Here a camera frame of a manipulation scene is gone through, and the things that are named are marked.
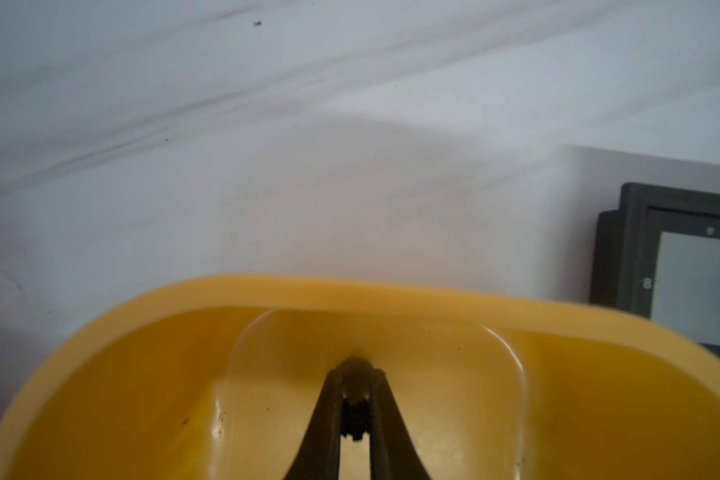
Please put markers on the black white chessboard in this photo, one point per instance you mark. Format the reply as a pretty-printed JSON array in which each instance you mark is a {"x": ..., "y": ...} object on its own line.
[{"x": 658, "y": 256}]

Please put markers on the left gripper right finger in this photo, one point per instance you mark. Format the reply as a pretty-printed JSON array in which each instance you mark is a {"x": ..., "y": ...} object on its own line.
[{"x": 392, "y": 453}]

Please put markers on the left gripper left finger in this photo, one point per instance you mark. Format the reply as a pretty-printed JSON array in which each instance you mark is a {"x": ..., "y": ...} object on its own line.
[{"x": 319, "y": 454}]

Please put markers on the yellow plastic tray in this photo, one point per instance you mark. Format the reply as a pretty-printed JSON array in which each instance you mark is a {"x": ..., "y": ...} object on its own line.
[{"x": 272, "y": 377}]

